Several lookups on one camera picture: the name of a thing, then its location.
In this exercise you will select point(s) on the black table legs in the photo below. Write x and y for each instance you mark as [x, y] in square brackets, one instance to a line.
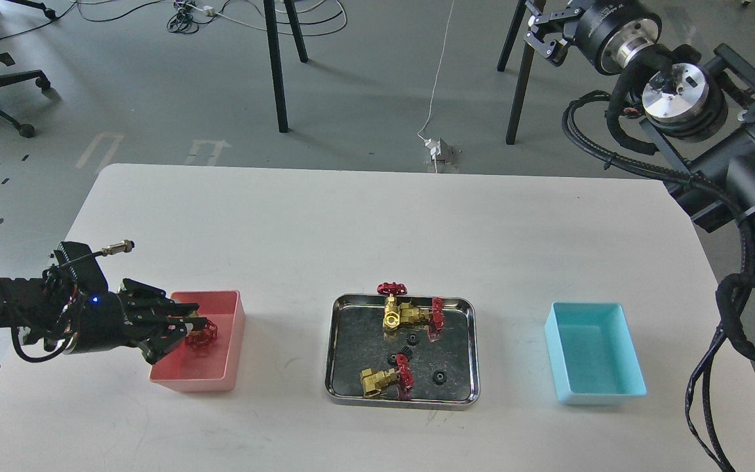
[272, 34]
[524, 70]

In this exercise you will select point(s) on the brass valve side red handle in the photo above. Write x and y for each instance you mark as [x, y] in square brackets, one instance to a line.
[411, 314]

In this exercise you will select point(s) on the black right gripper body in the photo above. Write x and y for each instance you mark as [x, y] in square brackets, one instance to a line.
[610, 33]

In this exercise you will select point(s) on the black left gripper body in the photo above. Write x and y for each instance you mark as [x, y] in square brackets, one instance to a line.
[137, 316]

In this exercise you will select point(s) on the black table legs right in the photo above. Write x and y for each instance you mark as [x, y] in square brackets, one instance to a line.
[524, 70]

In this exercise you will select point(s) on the black table legs left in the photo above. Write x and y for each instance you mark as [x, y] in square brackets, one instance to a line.
[272, 34]

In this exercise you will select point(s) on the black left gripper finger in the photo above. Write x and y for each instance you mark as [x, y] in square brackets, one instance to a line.
[173, 311]
[172, 331]

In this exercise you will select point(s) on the silver metal tray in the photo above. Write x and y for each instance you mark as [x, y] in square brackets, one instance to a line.
[357, 341]

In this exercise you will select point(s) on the brass valve bottom red handle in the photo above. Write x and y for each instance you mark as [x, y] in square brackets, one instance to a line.
[373, 382]

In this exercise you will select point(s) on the blue plastic box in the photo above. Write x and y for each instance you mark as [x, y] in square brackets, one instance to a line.
[593, 359]

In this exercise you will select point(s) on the pink plastic box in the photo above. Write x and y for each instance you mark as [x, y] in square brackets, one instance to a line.
[213, 367]

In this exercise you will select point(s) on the brass valve upright red handle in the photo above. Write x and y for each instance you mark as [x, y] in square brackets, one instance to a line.
[392, 318]

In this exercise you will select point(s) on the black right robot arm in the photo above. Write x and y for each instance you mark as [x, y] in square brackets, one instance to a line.
[670, 117]

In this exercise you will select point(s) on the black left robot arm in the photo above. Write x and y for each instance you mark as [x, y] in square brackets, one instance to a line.
[69, 310]

